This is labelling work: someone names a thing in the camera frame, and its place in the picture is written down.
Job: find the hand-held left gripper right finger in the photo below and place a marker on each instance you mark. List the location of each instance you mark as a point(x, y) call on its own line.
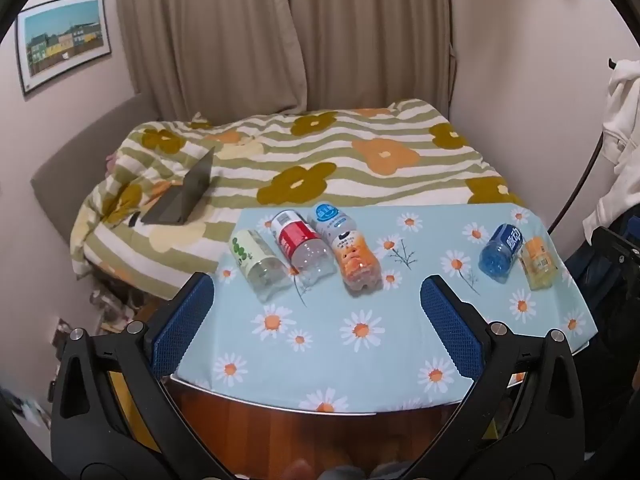
point(452, 322)

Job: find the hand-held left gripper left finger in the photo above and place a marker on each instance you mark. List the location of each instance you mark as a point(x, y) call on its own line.
point(182, 322)

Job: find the dark blue jeans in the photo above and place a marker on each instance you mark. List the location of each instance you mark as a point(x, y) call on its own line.
point(610, 330)

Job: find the blue plastic bottle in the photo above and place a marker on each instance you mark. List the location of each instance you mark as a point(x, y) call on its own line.
point(500, 255)

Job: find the small yellow plastic bottle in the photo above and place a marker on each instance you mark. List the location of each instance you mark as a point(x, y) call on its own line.
point(537, 262)

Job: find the white hoodie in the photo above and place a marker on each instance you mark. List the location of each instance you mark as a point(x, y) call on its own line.
point(617, 160)

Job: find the green label plastic bottle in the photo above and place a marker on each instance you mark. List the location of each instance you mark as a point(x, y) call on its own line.
point(255, 260)

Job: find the dark grey laptop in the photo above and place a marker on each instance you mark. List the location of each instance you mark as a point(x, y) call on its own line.
point(170, 210)

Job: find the light blue daisy tablecloth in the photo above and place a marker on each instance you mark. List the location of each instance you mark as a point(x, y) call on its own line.
point(350, 375)

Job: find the orange label bottle blue cap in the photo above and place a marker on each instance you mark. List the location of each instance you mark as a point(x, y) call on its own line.
point(350, 255)

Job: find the red label plastic bottle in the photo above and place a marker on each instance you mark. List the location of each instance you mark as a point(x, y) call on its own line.
point(296, 241)

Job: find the grey bed headboard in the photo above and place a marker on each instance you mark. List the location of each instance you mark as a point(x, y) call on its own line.
point(75, 170)

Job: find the striped floral blanket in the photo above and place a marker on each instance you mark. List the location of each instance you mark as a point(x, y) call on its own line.
point(325, 160)

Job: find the beige curtain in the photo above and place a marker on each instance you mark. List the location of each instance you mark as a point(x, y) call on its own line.
point(200, 35)
point(370, 30)

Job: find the framed wall picture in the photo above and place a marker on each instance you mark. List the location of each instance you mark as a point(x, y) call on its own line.
point(62, 40)

